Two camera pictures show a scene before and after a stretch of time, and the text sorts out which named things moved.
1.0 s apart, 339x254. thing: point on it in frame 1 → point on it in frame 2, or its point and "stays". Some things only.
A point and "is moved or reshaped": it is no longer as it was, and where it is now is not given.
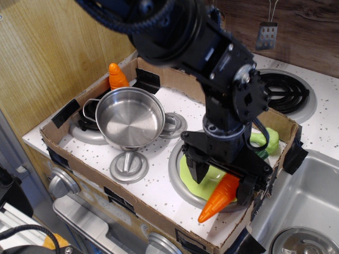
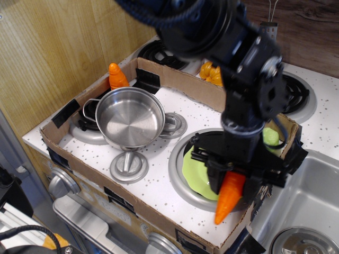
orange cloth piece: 48,243 stays
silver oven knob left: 61,183 stays
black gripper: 225,146 → 241,151
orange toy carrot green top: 226,191 is moved or reshaped
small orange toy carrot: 117,79 stays
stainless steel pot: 131,117 stays
